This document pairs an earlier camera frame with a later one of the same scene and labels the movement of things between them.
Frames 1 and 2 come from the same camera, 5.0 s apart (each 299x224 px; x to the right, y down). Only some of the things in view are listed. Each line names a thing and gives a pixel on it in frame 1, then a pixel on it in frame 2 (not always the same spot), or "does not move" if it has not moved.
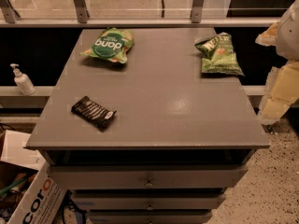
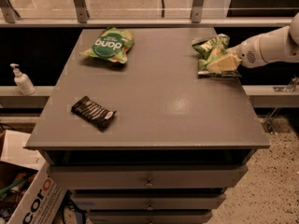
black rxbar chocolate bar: [93, 112] does not move
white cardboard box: [42, 199] does not move
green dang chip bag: [111, 44] does not move
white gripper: [290, 36] -> [248, 54]
